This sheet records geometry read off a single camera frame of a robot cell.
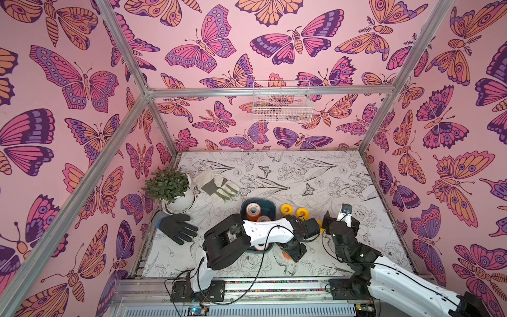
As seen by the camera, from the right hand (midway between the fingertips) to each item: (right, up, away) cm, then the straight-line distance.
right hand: (334, 214), depth 82 cm
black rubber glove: (-70, -7, +7) cm, 71 cm away
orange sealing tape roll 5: (-21, -14, -8) cm, 26 cm away
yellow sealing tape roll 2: (-11, -2, +11) cm, 15 cm away
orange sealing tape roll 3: (-31, -14, -1) cm, 34 cm away
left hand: (-16, -16, 0) cm, 23 cm away
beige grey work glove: (-54, +11, +21) cm, 59 cm away
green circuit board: (-54, -32, -12) cm, 63 cm away
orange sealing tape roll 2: (-29, -4, +8) cm, 30 cm away
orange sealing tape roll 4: (-10, 0, -14) cm, 17 cm away
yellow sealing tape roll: (-19, +1, +12) cm, 23 cm away
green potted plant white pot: (-67, +12, -1) cm, 68 cm away
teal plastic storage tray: (-27, 0, +11) cm, 29 cm away
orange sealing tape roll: (-34, 0, +9) cm, 35 cm away
